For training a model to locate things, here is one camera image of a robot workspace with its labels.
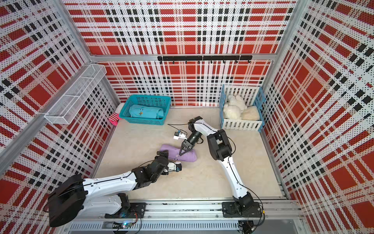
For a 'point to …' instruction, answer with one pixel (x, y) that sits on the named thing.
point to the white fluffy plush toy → (234, 106)
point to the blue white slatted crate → (252, 96)
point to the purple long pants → (174, 153)
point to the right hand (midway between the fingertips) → (185, 152)
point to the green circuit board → (120, 225)
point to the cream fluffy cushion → (251, 113)
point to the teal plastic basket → (161, 101)
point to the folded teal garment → (141, 110)
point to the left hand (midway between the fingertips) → (166, 153)
